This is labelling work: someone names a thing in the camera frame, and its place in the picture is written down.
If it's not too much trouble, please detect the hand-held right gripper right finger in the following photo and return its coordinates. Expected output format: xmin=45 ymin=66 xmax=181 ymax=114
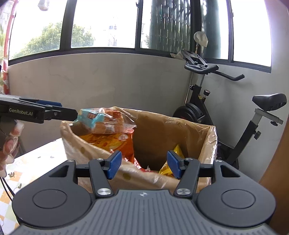
xmin=167 ymin=150 xmax=243 ymax=196

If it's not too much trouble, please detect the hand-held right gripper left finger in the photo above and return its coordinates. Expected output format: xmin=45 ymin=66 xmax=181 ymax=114
xmin=48 ymin=150 xmax=123 ymax=199

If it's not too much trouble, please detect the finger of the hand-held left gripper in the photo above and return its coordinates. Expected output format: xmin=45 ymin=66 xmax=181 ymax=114
xmin=37 ymin=99 xmax=63 ymax=108
xmin=44 ymin=106 xmax=78 ymax=123

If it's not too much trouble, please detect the yellow snack packet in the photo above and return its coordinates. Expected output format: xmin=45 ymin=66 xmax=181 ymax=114
xmin=159 ymin=145 xmax=185 ymax=179

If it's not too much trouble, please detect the large orange snack bag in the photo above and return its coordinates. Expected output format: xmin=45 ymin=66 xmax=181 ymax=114
xmin=80 ymin=132 xmax=136 ymax=163

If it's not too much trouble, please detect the brown paper bag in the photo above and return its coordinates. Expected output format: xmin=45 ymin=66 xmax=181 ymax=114
xmin=60 ymin=106 xmax=218 ymax=195

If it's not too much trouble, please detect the clear bread packet blue label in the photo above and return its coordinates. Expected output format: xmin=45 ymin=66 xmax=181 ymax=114
xmin=73 ymin=107 xmax=137 ymax=134

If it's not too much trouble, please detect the person's left hand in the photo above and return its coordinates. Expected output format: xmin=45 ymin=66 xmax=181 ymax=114
xmin=0 ymin=119 xmax=25 ymax=178

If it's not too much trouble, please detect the floral tablecloth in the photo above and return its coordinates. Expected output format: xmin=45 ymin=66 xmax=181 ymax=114
xmin=0 ymin=137 xmax=68 ymax=234

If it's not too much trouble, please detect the black exercise bike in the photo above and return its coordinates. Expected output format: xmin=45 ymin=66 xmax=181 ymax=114
xmin=173 ymin=50 xmax=287 ymax=170

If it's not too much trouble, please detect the red floral hanging cloth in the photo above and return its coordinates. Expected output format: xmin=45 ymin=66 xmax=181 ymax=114
xmin=0 ymin=0 xmax=17 ymax=95

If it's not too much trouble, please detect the black framed window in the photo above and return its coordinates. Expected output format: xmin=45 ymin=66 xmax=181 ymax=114
xmin=200 ymin=0 xmax=272 ymax=67
xmin=8 ymin=0 xmax=200 ymax=61

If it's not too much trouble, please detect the hanging pale bag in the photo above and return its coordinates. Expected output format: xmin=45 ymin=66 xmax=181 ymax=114
xmin=37 ymin=0 xmax=50 ymax=11

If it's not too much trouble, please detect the wooden panel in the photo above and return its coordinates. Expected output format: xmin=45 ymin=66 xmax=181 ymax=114
xmin=258 ymin=125 xmax=289 ymax=227

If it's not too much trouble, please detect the white plastic bag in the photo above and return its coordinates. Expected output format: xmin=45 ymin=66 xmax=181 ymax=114
xmin=194 ymin=32 xmax=209 ymax=48

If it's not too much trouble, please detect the dark metal lattice screen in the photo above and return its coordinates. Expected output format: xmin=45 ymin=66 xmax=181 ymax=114
xmin=149 ymin=0 xmax=199 ymax=50

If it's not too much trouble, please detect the black cable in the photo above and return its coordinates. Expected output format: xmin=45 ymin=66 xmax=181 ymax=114
xmin=0 ymin=177 xmax=14 ymax=202

